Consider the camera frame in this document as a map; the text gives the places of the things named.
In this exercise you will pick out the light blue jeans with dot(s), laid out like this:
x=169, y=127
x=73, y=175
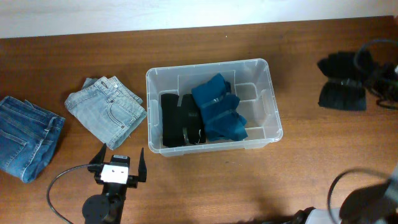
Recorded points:
x=107, y=109

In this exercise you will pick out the dark blue jeans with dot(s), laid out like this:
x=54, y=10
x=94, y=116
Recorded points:
x=29, y=136

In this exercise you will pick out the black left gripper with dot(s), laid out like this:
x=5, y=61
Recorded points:
x=133, y=180

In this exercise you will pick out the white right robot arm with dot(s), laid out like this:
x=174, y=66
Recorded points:
x=376, y=203

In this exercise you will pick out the blue garment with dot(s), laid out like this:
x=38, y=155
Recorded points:
x=218, y=108

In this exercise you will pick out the clear plastic storage bin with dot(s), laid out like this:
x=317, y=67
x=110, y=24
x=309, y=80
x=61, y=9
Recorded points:
x=250, y=81

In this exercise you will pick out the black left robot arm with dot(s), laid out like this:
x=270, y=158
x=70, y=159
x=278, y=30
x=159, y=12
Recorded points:
x=107, y=207

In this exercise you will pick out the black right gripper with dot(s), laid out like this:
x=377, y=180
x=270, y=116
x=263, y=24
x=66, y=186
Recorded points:
x=377, y=86

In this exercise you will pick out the dark grey garment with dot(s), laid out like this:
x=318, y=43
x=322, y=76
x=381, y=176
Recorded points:
x=344, y=88

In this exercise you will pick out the black garment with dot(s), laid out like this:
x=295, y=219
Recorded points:
x=182, y=123

